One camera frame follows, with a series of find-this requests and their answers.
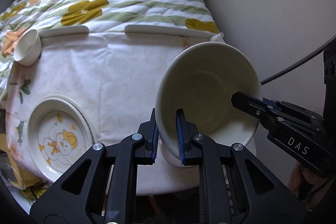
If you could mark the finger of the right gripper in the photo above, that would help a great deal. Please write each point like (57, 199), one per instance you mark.
(278, 116)

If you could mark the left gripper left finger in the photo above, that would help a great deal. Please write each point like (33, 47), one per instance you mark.
(101, 185)

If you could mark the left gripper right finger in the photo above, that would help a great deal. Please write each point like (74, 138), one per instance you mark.
(235, 186)

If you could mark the duck pattern plate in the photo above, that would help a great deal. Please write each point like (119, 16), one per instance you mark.
(58, 134)

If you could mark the cream round bowl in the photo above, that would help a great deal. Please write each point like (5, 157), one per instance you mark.
(201, 80)

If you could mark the person's right hand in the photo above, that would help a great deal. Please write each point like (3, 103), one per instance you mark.
(309, 188)

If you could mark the yellow centre plate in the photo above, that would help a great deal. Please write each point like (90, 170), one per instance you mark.
(30, 186)

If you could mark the white floral tablecloth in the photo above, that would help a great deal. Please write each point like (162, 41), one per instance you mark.
(112, 77)

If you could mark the white ribbed small bowl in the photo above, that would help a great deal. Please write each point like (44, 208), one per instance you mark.
(28, 49)

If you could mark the floral green striped quilt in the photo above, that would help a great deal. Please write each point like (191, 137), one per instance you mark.
(98, 16)

